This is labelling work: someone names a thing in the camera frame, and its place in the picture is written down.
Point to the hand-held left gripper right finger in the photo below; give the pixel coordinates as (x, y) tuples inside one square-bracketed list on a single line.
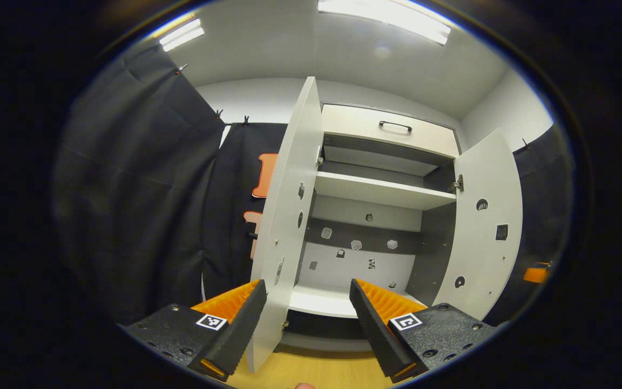
[(373, 332)]

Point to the small ceiling light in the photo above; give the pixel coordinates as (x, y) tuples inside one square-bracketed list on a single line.
[(181, 35)]

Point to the beige cabinet drawer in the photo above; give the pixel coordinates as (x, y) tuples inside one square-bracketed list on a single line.
[(365, 135)]

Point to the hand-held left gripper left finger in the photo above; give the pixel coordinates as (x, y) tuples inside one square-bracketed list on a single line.
[(241, 329)]

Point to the beige cabinet shelf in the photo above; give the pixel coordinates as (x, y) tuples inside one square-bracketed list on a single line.
[(322, 302), (376, 192), (376, 161)]

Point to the beige cabinet door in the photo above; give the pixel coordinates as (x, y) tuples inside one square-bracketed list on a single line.
[(489, 173), (289, 162)]

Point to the black backdrop cloth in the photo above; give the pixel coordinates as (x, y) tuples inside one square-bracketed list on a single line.
[(543, 216), (143, 205)]

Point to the large ceiling light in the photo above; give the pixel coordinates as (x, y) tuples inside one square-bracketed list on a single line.
[(386, 19)]

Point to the beige double-door shoe cabinet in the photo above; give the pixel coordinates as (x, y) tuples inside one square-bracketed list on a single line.
[(424, 254)]

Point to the metal door hinge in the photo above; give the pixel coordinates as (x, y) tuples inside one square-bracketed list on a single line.
[(458, 185), (319, 159)]

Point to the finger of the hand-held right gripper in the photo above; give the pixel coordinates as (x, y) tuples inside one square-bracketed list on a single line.
[(535, 274)]

